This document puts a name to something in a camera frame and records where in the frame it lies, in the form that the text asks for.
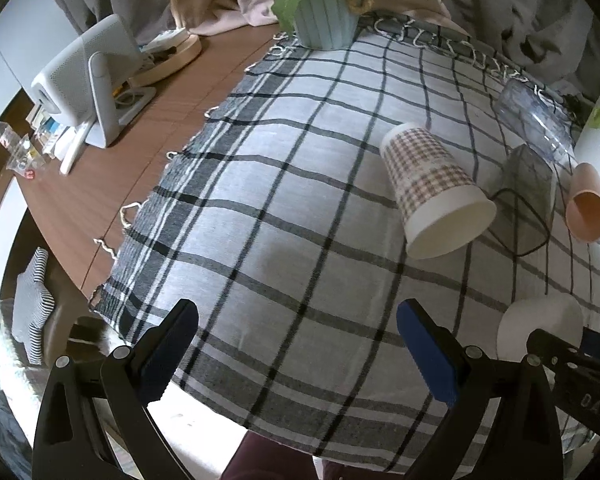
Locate clear plastic tumbler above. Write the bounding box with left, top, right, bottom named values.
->
left=494, top=79, right=571, bottom=162

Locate plaid paper cup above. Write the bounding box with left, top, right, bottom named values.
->
left=380, top=124, right=496, bottom=260

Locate light blue ribbed vase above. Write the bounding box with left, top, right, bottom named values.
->
left=294, top=0, right=368, bottom=51

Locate white desktop projector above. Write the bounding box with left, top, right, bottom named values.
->
left=31, top=14, right=156, bottom=148

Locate striped star pillow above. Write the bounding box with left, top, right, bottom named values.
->
left=12, top=247, right=55, bottom=366

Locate beige cloth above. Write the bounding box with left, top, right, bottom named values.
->
left=176, top=0, right=462, bottom=36

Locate round wooden tray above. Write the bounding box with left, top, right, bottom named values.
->
left=129, top=30, right=202, bottom=88

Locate black white checked tablecloth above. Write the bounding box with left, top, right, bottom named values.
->
left=96, top=18, right=600, bottom=472

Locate grey patterned blanket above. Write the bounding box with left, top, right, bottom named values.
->
left=444, top=0, right=600, bottom=101

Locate white plastic cup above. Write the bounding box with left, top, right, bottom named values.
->
left=496, top=292, right=584, bottom=362

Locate smoky grey glass cup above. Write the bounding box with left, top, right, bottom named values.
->
left=489, top=144, right=557, bottom=257

